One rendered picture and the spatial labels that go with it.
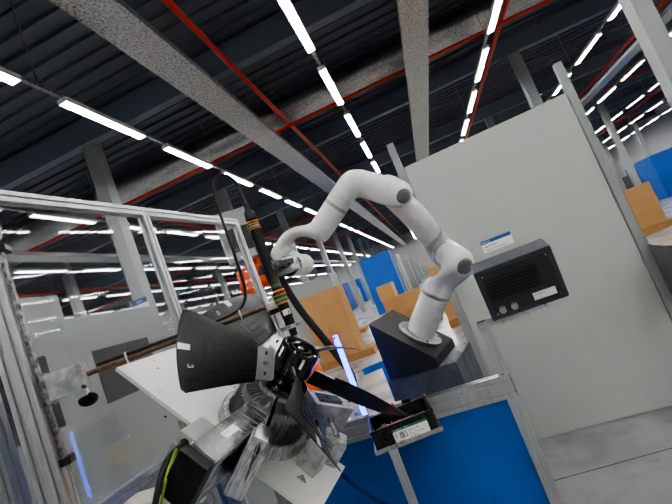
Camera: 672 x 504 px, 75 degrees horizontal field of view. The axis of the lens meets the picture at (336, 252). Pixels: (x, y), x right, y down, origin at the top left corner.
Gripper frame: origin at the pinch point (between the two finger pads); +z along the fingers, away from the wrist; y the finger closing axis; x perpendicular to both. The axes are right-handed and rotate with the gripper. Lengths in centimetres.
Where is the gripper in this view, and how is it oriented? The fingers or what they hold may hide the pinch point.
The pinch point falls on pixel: (268, 267)
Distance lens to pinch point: 141.6
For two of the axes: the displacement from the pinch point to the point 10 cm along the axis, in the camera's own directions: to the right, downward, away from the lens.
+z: -2.9, 0.0, -9.6
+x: -3.6, -9.3, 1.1
